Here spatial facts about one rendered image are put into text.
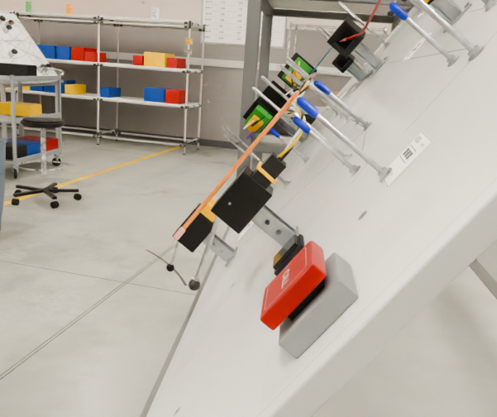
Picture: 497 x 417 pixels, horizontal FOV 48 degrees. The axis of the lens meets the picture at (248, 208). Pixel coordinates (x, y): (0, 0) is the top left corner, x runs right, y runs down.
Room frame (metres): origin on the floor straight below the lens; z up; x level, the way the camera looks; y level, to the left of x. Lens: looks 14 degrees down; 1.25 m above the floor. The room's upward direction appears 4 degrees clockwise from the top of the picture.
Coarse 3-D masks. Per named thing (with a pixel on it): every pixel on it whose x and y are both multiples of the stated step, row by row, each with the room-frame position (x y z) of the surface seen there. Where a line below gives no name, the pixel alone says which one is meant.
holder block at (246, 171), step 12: (240, 180) 0.58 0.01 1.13; (252, 180) 0.58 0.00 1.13; (228, 192) 0.58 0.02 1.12; (240, 192) 0.58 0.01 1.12; (252, 192) 0.58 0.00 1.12; (264, 192) 0.57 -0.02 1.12; (216, 204) 0.58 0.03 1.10; (228, 204) 0.58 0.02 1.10; (240, 204) 0.58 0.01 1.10; (252, 204) 0.57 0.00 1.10; (264, 204) 0.57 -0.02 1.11; (228, 216) 0.58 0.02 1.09; (240, 216) 0.58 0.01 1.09; (252, 216) 0.57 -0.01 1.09; (240, 228) 0.57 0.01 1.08
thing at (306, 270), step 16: (304, 256) 0.34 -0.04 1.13; (320, 256) 0.34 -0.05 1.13; (288, 272) 0.34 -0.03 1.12; (304, 272) 0.31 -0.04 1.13; (320, 272) 0.31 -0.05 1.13; (272, 288) 0.35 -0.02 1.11; (288, 288) 0.32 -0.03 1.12; (304, 288) 0.31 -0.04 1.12; (320, 288) 0.32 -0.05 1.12; (272, 304) 0.32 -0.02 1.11; (288, 304) 0.31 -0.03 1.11; (304, 304) 0.32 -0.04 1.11; (272, 320) 0.32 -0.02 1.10
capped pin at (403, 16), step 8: (392, 8) 0.59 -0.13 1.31; (400, 8) 0.59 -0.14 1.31; (400, 16) 0.59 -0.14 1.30; (408, 16) 0.59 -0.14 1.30; (416, 24) 0.59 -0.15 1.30; (424, 32) 0.58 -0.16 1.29; (432, 40) 0.58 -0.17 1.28; (440, 48) 0.58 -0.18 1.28; (448, 56) 0.58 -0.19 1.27; (456, 56) 0.58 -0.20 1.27; (448, 64) 0.59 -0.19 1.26
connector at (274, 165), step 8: (272, 152) 0.60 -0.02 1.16; (272, 160) 0.58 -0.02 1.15; (280, 160) 0.59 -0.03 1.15; (264, 168) 0.58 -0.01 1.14; (272, 168) 0.58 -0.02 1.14; (280, 168) 0.58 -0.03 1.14; (256, 176) 0.58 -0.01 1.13; (264, 176) 0.58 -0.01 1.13; (272, 176) 0.58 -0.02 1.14; (264, 184) 0.58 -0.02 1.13
